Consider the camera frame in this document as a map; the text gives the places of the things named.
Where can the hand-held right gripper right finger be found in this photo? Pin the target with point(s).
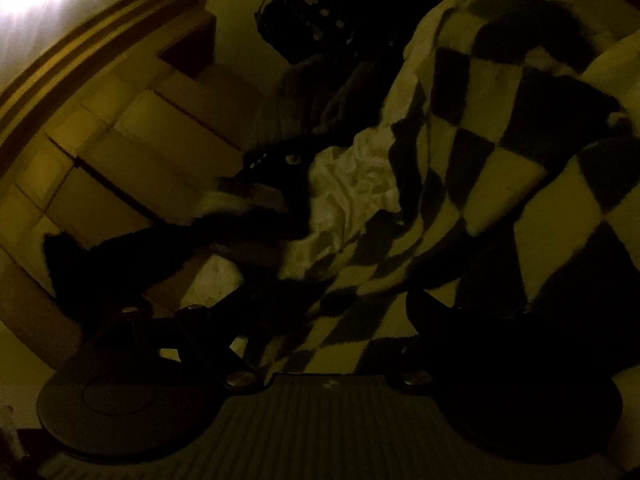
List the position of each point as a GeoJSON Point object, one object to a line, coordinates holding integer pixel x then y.
{"type": "Point", "coordinates": [435, 325]}

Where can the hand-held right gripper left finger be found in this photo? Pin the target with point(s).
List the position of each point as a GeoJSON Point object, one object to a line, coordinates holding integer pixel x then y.
{"type": "Point", "coordinates": [200, 340]}

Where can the panelled wooden wardrobe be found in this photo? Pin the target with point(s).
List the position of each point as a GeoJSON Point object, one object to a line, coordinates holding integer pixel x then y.
{"type": "Point", "coordinates": [125, 135]}

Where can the black perforated basket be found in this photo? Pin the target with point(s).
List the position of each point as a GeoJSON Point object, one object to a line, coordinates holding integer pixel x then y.
{"type": "Point", "coordinates": [320, 5]}

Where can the black white checkered cloth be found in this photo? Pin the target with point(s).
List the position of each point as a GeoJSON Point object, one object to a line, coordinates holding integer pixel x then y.
{"type": "Point", "coordinates": [500, 160]}

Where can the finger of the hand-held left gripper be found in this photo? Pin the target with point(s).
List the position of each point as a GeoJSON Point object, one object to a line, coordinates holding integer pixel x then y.
{"type": "Point", "coordinates": [292, 157]}

